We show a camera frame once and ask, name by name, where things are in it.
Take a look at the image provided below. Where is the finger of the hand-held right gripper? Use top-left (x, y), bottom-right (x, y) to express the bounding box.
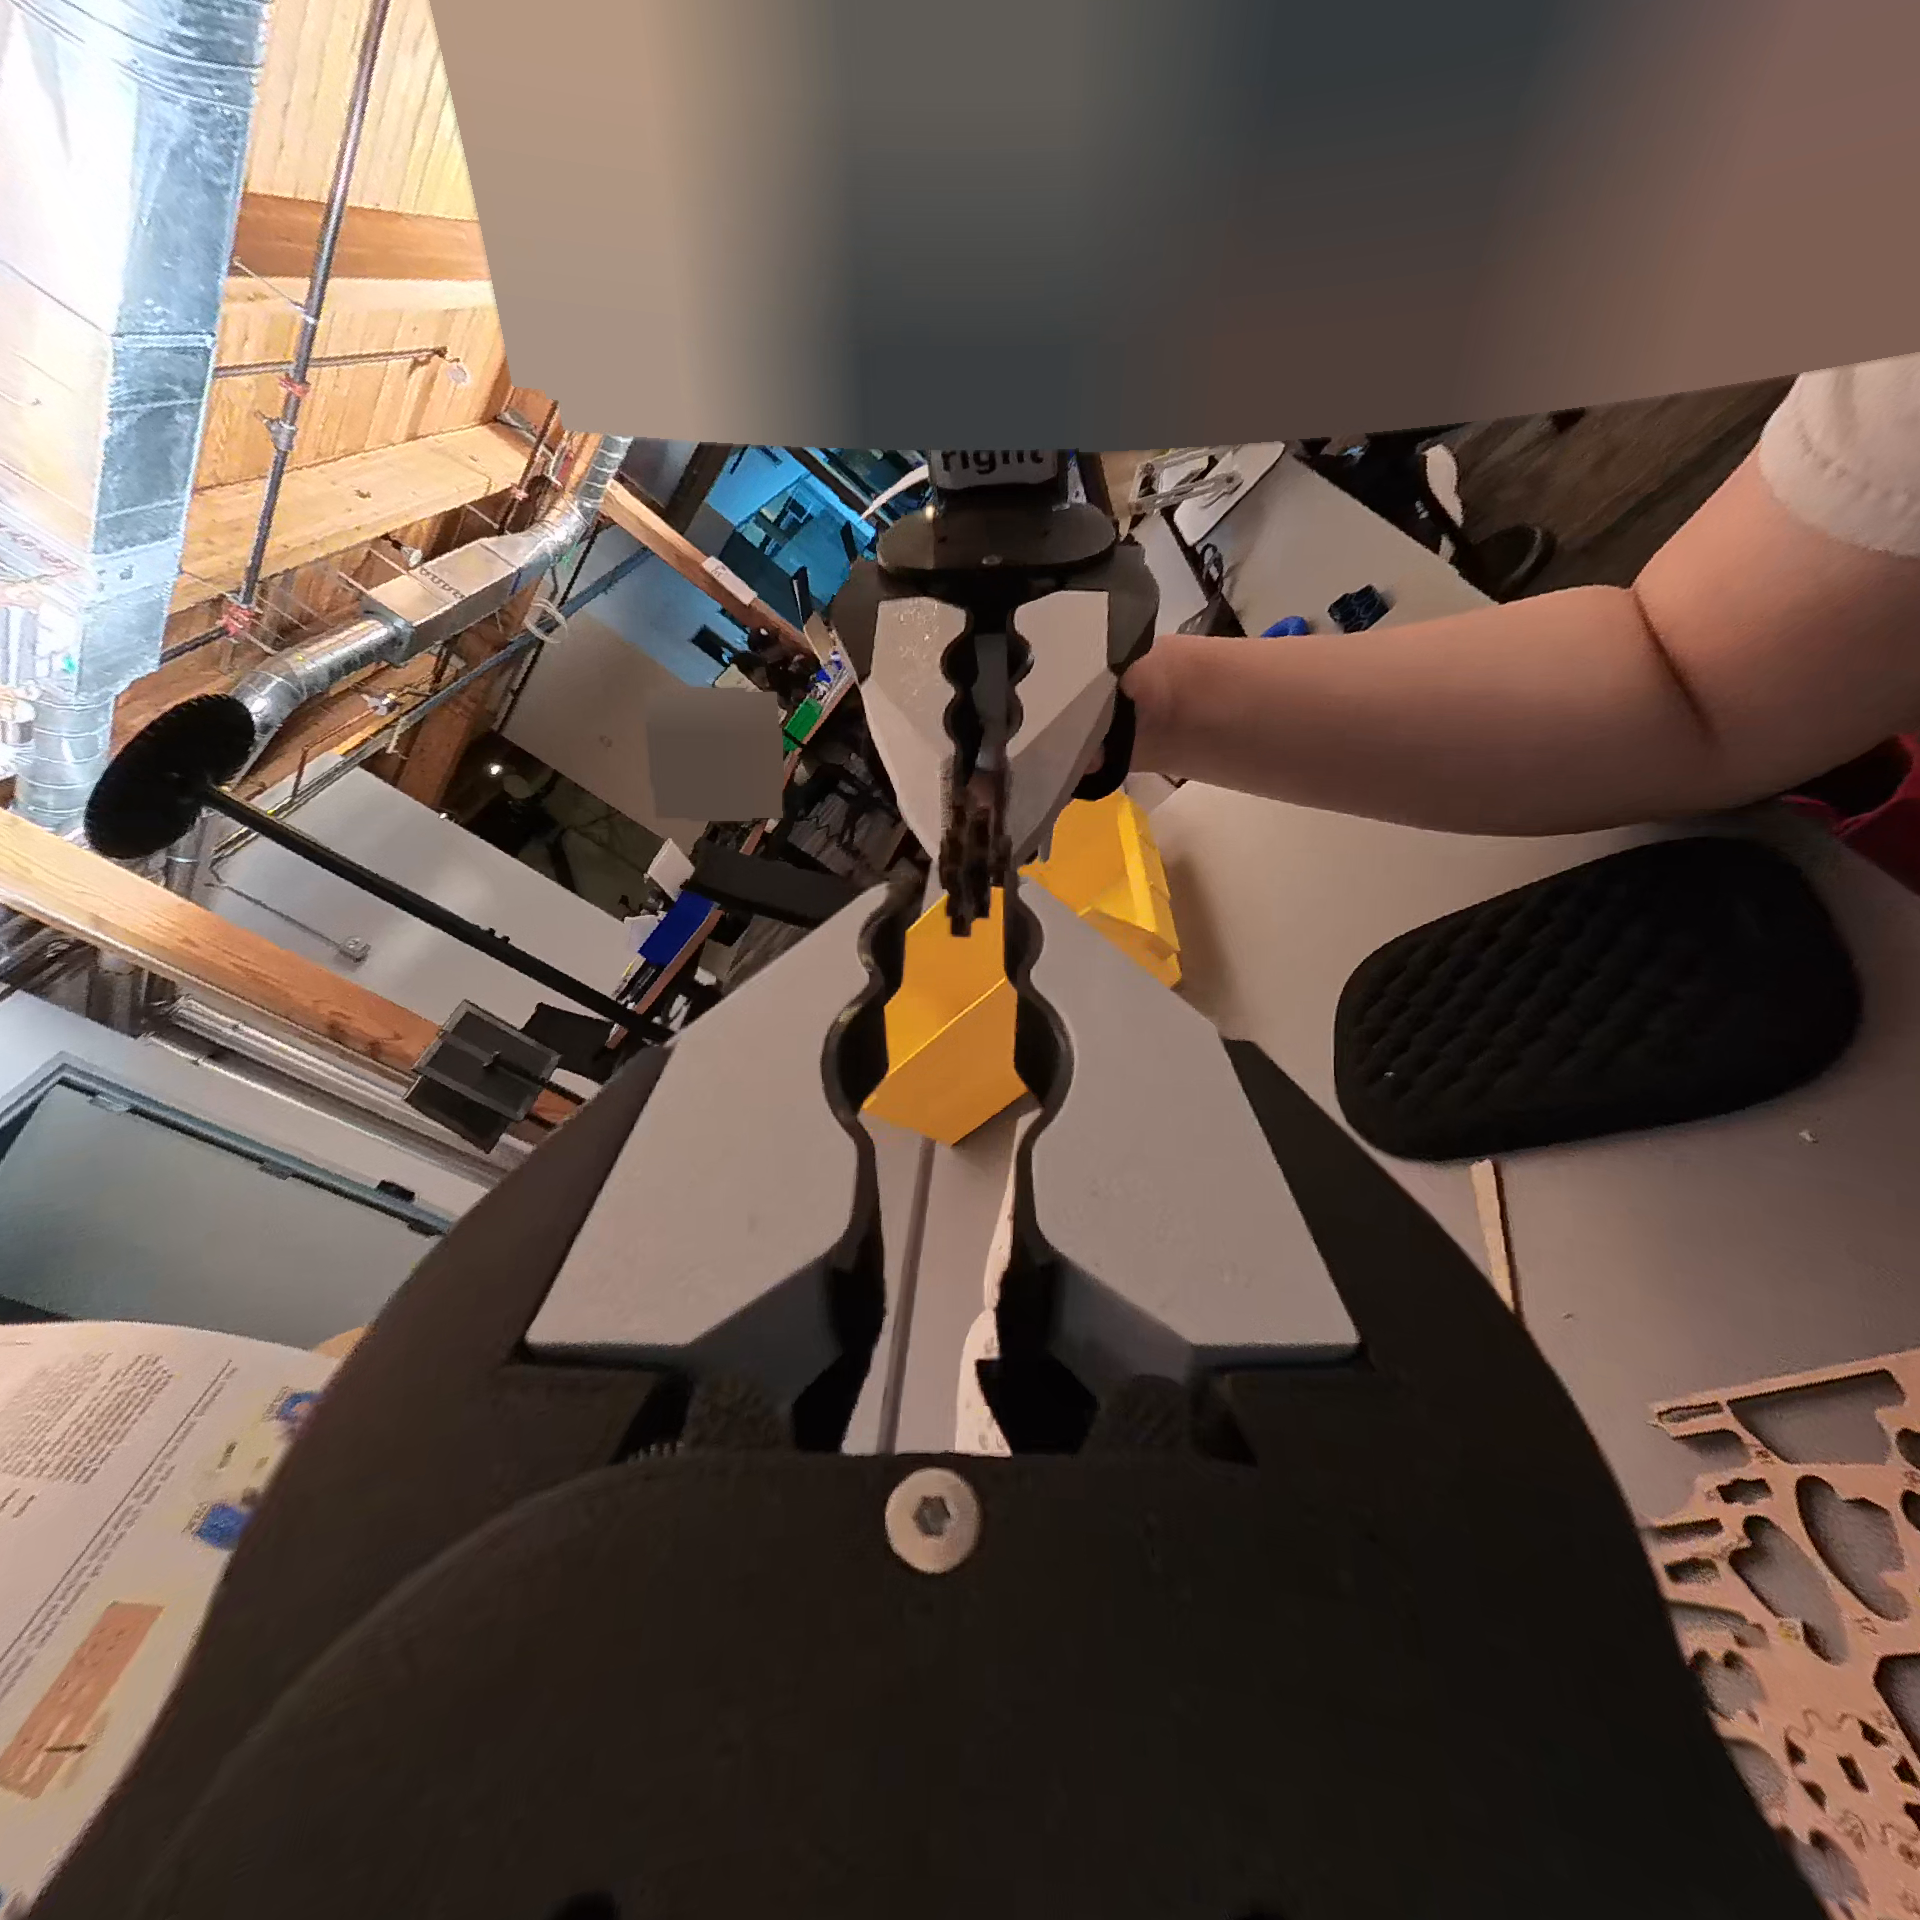
top-left (994, 590), bottom-right (1128, 875)
top-left (855, 597), bottom-right (966, 889)

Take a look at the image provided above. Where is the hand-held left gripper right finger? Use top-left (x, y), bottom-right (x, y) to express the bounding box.
top-left (991, 877), bottom-right (1364, 1384)

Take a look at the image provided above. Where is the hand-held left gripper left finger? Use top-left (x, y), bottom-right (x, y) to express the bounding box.
top-left (526, 881), bottom-right (905, 1369)

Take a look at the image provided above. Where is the dark wooden model part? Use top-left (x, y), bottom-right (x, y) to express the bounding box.
top-left (937, 757), bottom-right (1016, 940)

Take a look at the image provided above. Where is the person's right forearm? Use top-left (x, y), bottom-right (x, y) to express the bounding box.
top-left (1123, 584), bottom-right (1729, 838)

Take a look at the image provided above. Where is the laser-cut wooden parts sheet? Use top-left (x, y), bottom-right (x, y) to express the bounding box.
top-left (1649, 1352), bottom-right (1920, 1920)

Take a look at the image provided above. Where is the dark clear box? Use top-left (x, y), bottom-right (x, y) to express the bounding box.
top-left (406, 1002), bottom-right (566, 1154)

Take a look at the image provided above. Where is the yellow plastic bin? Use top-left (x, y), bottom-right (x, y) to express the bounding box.
top-left (883, 885), bottom-right (1041, 1150)

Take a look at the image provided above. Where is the thin wooden stick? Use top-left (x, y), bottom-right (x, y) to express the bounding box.
top-left (1470, 1160), bottom-right (1521, 1314)

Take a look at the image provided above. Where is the black padded wrist rest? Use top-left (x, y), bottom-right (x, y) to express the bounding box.
top-left (1334, 834), bottom-right (1864, 1164)

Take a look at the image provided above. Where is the dark flat monitor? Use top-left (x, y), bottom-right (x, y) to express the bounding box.
top-left (0, 1057), bottom-right (459, 1329)

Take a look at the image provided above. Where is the printed instruction sheet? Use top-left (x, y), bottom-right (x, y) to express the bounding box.
top-left (0, 1320), bottom-right (339, 1907)

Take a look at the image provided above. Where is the black rod with toothed disc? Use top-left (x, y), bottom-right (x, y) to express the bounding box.
top-left (83, 702), bottom-right (676, 1051)

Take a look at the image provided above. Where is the red cloth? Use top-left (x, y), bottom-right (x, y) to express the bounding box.
top-left (1785, 736), bottom-right (1920, 904)

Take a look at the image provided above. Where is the white shirt sleeve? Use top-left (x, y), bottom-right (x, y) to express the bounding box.
top-left (1759, 358), bottom-right (1920, 560)

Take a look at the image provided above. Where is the corrugated metal duct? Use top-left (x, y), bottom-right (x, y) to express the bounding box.
top-left (225, 434), bottom-right (636, 758)

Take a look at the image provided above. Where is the large silver air duct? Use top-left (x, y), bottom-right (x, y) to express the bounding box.
top-left (0, 0), bottom-right (265, 842)

